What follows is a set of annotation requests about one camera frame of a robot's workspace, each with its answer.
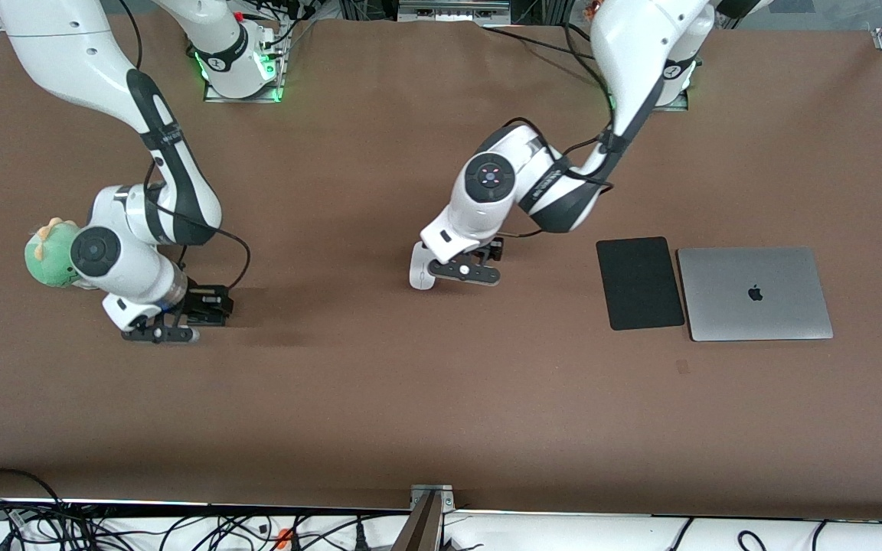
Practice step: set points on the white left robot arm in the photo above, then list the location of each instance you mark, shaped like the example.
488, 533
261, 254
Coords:
640, 46

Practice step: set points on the green dinosaur plush toy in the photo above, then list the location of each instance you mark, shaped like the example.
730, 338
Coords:
47, 256

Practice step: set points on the small orange plug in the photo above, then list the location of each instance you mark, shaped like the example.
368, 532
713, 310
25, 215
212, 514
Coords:
283, 537

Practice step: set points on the black mouse pad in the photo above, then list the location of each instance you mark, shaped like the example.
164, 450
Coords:
640, 283

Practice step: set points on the silver closed laptop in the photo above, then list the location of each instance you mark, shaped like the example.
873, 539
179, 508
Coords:
755, 295

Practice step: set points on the brown table cover sheet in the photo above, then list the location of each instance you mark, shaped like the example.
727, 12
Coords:
441, 398

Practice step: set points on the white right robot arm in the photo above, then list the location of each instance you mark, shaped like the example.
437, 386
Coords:
66, 46

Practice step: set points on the white computer mouse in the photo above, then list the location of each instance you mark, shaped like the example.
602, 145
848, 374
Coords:
418, 277

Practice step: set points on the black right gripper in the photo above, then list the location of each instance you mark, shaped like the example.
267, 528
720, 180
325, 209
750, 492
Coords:
200, 301

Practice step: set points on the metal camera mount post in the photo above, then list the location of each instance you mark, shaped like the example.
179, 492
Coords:
427, 520

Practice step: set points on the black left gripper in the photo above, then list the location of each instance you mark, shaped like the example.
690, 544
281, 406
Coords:
491, 249

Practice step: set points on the metal equipment box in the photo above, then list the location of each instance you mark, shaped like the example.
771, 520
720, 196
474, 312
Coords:
452, 9

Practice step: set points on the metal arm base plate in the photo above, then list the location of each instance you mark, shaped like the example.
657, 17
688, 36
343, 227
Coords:
678, 103
215, 96

